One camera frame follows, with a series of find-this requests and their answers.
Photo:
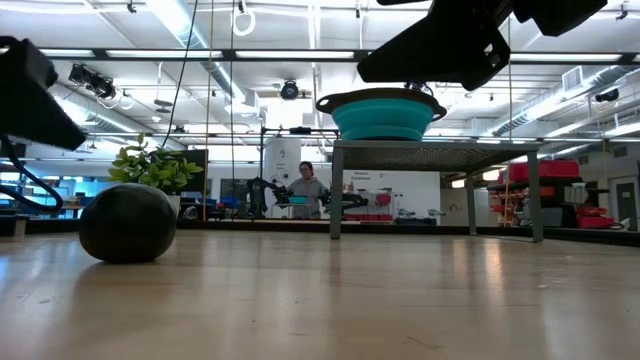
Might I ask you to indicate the parts bin rack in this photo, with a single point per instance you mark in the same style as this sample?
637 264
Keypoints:
550 170

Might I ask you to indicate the dark green watermelon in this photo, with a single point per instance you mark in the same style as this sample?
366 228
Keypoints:
127 222

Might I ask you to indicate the grey perforated metal shelf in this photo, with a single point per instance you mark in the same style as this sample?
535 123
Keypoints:
430 155

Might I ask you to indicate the blue collapsible bowl grey rim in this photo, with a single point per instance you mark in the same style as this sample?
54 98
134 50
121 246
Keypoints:
382 117

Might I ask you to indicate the black overhead frame bar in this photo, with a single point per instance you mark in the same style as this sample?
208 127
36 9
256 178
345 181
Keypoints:
227 54

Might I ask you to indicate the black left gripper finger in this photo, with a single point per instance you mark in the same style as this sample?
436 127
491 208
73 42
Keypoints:
35 115

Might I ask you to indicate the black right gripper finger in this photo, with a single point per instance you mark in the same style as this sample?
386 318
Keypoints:
440 50

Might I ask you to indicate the potted green plant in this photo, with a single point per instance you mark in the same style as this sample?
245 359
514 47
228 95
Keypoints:
155 167

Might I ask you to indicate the black overhead camera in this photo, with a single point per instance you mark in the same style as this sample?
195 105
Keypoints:
419 88
289 90

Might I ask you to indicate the black background robot arm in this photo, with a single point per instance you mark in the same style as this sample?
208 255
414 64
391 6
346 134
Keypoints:
350 200
260 192

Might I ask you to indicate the grey door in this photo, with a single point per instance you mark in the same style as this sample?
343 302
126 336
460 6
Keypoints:
626 205

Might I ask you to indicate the black ceiling spotlight cluster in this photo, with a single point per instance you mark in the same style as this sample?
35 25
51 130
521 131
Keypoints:
95 82

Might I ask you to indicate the black table frame rail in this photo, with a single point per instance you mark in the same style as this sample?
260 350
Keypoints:
250 226

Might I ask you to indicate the person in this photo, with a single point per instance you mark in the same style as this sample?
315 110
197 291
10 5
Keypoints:
307 192

